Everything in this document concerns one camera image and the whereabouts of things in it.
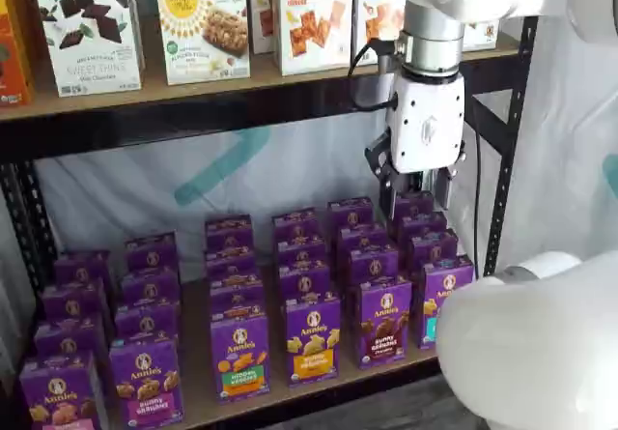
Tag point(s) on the purple Annie's box brown patch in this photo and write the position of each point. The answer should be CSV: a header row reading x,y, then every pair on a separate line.
x,y
384,326

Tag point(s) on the purple Annie's box teal patch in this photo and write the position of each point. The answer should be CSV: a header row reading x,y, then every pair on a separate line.
x,y
437,299

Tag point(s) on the wooden shelf board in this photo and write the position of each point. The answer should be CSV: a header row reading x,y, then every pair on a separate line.
x,y
195,352
193,94

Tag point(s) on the blue pretzel crackers box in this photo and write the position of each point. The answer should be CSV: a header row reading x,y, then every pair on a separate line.
x,y
379,9

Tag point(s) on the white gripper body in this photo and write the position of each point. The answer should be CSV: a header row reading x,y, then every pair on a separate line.
x,y
427,121

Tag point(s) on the orange snack box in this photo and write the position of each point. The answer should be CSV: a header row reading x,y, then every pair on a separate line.
x,y
12,53

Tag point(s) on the white Sweet Thins box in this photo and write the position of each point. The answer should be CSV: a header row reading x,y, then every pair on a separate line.
x,y
92,38

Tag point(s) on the white sheet with teal marks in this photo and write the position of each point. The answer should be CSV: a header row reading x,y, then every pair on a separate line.
x,y
120,198

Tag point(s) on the purple Annie's box pink patch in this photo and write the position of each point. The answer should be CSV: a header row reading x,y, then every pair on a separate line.
x,y
145,381
60,391

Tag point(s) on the black metal shelf frame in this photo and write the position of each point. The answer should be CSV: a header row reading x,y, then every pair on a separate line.
x,y
145,130

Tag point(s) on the brown pretzel crackers box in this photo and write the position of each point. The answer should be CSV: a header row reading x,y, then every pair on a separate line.
x,y
483,36

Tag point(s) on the red pretzel crackers cheddar box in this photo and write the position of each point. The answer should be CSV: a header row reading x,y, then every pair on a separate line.
x,y
314,19

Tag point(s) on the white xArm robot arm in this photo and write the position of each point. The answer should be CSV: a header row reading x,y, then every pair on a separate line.
x,y
507,343

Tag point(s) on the purple Annie's box green patch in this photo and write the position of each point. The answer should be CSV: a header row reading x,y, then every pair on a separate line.
x,y
240,357

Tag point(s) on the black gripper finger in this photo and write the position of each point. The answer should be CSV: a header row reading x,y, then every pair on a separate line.
x,y
387,183
445,186

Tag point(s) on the Simple Mills almond bars box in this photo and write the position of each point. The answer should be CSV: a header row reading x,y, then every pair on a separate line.
x,y
203,34

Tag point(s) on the purple Annie's box yellow patch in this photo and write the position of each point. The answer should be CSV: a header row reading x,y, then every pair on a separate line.
x,y
313,343

